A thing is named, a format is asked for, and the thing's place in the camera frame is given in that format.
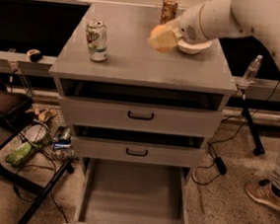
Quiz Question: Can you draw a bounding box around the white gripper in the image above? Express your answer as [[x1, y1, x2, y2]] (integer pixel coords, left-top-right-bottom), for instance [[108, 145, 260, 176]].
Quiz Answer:
[[146, 0, 213, 57]]

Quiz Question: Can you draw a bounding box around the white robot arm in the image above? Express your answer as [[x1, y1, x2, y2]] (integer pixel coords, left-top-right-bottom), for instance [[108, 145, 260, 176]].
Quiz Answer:
[[148, 0, 280, 71]]

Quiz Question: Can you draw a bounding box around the grey drawer cabinet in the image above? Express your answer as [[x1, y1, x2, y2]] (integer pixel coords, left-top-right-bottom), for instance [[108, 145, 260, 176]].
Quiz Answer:
[[39, 0, 245, 180]]

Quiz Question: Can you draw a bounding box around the grey top drawer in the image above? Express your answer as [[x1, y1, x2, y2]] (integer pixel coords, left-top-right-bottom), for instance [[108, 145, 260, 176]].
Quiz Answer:
[[55, 79, 226, 139]]

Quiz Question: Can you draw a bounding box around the grey open bottom drawer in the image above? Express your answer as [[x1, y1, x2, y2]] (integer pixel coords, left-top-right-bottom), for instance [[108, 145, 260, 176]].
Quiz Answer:
[[68, 159, 188, 224]]

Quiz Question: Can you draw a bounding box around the white ceramic bowl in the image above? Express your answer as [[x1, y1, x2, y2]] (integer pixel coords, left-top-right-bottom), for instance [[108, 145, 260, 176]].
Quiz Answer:
[[177, 39, 212, 55]]

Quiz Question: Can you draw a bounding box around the brown patterned drink can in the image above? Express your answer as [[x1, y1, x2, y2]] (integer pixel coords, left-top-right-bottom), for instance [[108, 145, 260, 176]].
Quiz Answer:
[[161, 0, 178, 24]]

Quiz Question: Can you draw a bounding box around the green white soda can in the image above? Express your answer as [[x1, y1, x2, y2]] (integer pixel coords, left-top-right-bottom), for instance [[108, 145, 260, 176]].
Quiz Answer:
[[85, 19, 108, 61]]

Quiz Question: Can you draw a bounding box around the clear plastic water bottle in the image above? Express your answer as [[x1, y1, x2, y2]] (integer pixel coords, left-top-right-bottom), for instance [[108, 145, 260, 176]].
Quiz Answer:
[[244, 55, 263, 85]]

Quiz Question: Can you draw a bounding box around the small black round device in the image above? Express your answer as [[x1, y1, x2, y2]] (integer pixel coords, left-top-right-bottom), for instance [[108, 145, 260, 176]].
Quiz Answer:
[[27, 49, 42, 63]]

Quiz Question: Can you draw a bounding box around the black tripod stand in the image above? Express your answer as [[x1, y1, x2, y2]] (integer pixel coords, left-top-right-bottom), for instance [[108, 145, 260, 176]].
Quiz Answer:
[[240, 88, 265, 156]]

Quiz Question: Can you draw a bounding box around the black caster wheel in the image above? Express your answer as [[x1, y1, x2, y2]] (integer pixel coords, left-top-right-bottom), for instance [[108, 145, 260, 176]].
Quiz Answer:
[[259, 179, 270, 187]]

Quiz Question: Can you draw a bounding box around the tan sneaker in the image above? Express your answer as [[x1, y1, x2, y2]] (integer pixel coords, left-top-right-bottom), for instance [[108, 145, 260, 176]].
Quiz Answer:
[[245, 182, 280, 212]]

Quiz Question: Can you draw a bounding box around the green chip bag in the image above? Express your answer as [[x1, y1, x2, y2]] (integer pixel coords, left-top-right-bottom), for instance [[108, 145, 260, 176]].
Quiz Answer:
[[6, 142, 35, 167]]

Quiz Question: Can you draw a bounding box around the black side table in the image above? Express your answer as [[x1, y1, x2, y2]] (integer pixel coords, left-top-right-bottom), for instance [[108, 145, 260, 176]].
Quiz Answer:
[[0, 81, 82, 224]]

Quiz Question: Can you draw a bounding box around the black power adapter with cable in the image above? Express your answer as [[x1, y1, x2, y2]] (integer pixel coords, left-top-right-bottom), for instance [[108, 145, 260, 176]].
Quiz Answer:
[[190, 71, 280, 193]]

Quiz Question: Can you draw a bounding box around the wire basket of snacks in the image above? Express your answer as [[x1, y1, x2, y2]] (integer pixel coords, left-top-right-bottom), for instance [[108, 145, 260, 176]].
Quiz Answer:
[[22, 107, 75, 162]]

